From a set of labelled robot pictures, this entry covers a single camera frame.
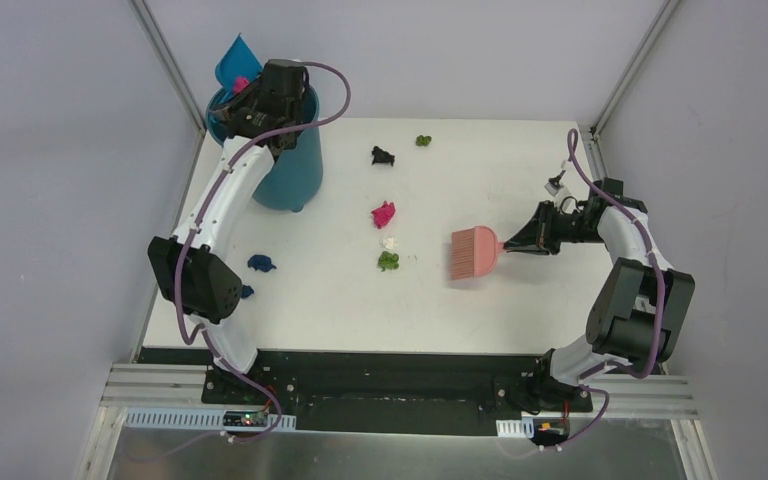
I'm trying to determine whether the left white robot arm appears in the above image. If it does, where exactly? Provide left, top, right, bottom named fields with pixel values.
left=148, top=59, right=309, bottom=405

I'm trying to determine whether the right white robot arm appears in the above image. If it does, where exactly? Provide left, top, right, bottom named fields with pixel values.
left=503, top=178, right=695, bottom=410

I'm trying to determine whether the green paper scrap centre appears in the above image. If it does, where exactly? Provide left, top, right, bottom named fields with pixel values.
left=377, top=251, right=400, bottom=272

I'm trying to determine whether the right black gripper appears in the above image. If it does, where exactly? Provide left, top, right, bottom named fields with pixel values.
left=505, top=200, right=605, bottom=256

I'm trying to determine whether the small white paper scrap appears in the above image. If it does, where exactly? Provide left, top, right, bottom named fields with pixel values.
left=381, top=237, right=398, bottom=250

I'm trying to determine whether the dark blue paper scrap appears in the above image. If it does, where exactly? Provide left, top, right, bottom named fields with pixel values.
left=247, top=254, right=277, bottom=273

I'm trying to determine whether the black paper scrap top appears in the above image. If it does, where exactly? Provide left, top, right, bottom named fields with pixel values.
left=371, top=146, right=396, bottom=167

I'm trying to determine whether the magenta paper scrap centre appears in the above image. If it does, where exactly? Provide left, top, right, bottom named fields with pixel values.
left=370, top=201, right=396, bottom=229

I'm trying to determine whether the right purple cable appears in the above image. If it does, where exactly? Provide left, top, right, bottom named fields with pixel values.
left=496, top=127, right=668, bottom=458

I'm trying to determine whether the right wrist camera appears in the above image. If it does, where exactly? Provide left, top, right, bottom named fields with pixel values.
left=544, top=170, right=572, bottom=201

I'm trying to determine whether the blue plastic dustpan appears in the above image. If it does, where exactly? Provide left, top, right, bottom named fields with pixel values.
left=214, top=35, right=263, bottom=93

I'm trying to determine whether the magenta paper scrap right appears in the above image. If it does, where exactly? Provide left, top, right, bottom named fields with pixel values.
left=231, top=76, right=250, bottom=95

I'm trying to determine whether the teal plastic waste bin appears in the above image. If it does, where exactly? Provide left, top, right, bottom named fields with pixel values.
left=206, top=86, right=324, bottom=212

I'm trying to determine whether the purple cable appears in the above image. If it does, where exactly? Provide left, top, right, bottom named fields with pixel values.
left=496, top=127, right=668, bottom=458
left=173, top=60, right=353, bottom=444

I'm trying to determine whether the small dark blue scrap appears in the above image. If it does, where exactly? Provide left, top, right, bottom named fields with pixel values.
left=241, top=284, right=254, bottom=299

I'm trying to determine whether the magenta paper scrap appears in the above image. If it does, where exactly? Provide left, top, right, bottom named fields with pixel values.
left=370, top=201, right=396, bottom=229
left=231, top=76, right=250, bottom=95

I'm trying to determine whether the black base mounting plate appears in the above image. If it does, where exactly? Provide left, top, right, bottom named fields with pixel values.
left=201, top=350, right=593, bottom=436

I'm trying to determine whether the small green paper scrap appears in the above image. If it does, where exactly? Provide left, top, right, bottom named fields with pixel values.
left=415, top=135, right=432, bottom=147

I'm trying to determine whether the pink hand brush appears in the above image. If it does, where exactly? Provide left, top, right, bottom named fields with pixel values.
left=449, top=226, right=505, bottom=281

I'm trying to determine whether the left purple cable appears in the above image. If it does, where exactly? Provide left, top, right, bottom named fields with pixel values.
left=173, top=60, right=353, bottom=444

